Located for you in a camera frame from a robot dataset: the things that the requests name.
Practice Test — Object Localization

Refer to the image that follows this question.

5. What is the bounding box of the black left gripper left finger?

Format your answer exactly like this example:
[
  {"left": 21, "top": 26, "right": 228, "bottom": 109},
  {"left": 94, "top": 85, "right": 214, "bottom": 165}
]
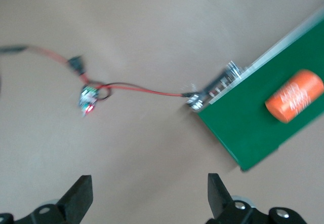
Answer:
[{"left": 15, "top": 175, "right": 93, "bottom": 224}]

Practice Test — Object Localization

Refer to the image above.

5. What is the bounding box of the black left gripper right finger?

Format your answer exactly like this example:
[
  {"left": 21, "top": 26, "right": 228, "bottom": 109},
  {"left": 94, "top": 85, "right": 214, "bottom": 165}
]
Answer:
[{"left": 206, "top": 173, "right": 254, "bottom": 224}]

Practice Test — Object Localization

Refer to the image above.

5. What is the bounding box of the orange 4680 battery cylinder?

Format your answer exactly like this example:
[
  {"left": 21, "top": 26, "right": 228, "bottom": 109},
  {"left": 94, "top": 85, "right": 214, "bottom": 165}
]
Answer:
[{"left": 264, "top": 68, "right": 324, "bottom": 125}]

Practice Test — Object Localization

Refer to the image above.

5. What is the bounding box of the green conveyor belt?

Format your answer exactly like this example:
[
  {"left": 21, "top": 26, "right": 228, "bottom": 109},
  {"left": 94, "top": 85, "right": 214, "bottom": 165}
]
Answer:
[{"left": 182, "top": 6, "right": 324, "bottom": 173}]

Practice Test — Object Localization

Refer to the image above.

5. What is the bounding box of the small green circuit board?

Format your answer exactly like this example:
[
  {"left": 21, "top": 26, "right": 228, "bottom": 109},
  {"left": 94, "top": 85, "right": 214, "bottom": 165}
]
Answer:
[{"left": 77, "top": 84, "right": 100, "bottom": 117}]

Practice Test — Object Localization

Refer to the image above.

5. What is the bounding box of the small black inline connector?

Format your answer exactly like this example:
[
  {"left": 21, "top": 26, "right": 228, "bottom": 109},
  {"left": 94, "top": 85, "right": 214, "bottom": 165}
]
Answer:
[{"left": 67, "top": 55, "right": 87, "bottom": 74}]

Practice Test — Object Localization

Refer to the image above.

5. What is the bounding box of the red and black wire pair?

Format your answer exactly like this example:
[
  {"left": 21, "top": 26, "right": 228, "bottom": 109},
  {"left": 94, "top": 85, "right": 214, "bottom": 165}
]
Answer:
[{"left": 25, "top": 45, "right": 195, "bottom": 102}]

